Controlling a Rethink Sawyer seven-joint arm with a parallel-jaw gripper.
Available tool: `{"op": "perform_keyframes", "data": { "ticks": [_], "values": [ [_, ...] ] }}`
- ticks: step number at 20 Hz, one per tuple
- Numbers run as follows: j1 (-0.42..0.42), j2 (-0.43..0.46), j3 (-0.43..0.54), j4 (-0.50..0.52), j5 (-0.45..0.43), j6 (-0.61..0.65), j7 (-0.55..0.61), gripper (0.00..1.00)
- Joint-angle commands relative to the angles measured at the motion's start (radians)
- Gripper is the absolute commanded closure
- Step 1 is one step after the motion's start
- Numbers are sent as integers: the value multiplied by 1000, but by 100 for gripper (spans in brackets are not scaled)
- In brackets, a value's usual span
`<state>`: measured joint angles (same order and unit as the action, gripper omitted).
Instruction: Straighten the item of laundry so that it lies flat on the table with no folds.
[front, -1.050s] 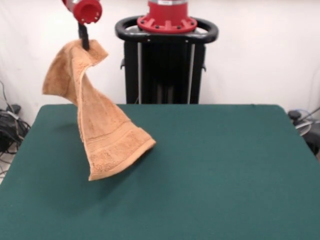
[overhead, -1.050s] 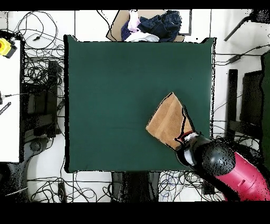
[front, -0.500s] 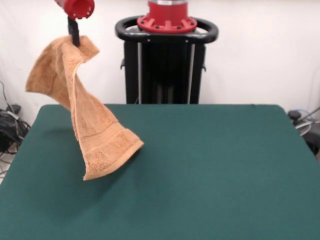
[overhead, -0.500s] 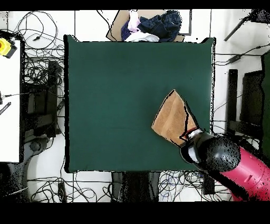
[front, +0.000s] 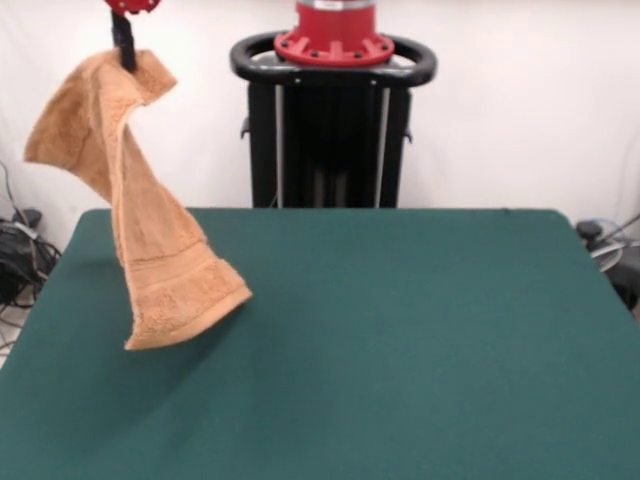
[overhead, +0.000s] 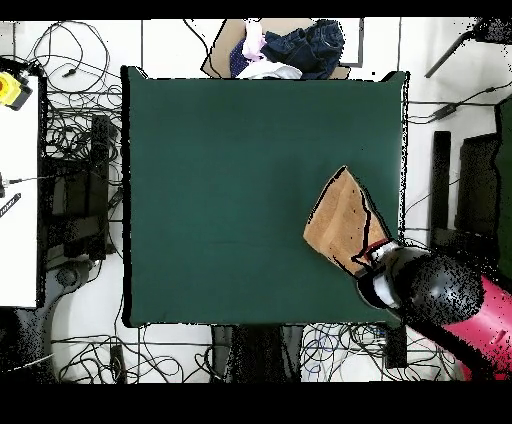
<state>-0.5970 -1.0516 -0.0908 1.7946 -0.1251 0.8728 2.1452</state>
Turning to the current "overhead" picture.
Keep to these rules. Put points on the tan terry towel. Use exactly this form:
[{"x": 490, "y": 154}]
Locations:
[{"x": 340, "y": 224}]

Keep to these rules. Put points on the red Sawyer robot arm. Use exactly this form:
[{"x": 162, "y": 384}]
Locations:
[{"x": 440, "y": 292}]

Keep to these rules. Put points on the black power strip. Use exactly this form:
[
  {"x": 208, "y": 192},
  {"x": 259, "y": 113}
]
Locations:
[{"x": 396, "y": 348}]

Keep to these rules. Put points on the dark green tablecloth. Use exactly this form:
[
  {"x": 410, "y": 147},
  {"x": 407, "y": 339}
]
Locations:
[{"x": 240, "y": 200}]

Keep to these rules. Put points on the black tripod leg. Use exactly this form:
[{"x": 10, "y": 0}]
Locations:
[{"x": 448, "y": 56}]

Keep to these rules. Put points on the blue jeans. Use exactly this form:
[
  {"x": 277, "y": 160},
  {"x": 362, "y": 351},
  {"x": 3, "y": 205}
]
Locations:
[{"x": 308, "y": 48}]

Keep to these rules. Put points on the purple dotted garment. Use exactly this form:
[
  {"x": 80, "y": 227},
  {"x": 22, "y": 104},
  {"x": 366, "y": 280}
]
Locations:
[{"x": 239, "y": 60}]

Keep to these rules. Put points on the white pink garment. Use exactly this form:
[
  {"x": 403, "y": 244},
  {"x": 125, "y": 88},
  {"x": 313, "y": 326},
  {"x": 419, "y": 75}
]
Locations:
[{"x": 252, "y": 44}]

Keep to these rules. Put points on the cardboard box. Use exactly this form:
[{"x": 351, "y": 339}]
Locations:
[{"x": 224, "y": 44}]

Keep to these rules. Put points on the black power brick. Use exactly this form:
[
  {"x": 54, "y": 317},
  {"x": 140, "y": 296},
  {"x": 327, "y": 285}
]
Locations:
[{"x": 118, "y": 362}]

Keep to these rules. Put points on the black equipment stand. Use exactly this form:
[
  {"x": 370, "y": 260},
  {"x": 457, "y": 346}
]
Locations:
[{"x": 100, "y": 160}]

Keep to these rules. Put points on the grey round base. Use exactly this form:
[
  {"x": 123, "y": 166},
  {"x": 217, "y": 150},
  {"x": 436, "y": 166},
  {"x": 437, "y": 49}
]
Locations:
[{"x": 68, "y": 276}]

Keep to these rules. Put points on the white desk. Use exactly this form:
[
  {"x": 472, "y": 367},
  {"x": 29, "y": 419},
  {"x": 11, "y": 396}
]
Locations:
[{"x": 18, "y": 240}]

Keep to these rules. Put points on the black slotted strip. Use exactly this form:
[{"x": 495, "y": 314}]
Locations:
[{"x": 10, "y": 204}]

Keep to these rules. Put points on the yellow emergency stop button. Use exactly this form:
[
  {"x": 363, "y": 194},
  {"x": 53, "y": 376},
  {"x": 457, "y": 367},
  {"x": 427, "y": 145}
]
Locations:
[{"x": 10, "y": 90}]

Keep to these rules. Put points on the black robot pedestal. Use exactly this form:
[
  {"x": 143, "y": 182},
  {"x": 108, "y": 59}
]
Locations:
[{"x": 256, "y": 352}]

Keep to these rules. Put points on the white board grey frame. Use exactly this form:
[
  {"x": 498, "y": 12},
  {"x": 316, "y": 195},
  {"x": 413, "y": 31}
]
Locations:
[{"x": 354, "y": 40}]

